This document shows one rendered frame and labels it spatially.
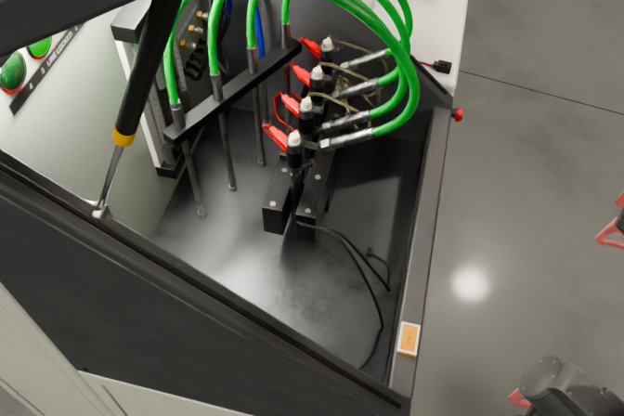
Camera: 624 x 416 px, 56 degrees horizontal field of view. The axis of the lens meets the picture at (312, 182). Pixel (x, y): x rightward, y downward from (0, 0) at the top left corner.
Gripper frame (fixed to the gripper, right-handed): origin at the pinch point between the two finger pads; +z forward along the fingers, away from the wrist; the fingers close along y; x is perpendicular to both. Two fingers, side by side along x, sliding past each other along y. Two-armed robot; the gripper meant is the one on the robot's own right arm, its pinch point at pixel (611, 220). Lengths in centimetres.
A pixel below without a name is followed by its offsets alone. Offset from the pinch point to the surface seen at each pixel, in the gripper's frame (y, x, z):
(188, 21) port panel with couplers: 16, -79, 26
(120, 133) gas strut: 59, -58, -24
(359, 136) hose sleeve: 23.6, -41.3, 2.0
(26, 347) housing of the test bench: 74, -56, 44
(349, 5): 25, -54, -17
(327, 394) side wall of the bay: 54, -20, 9
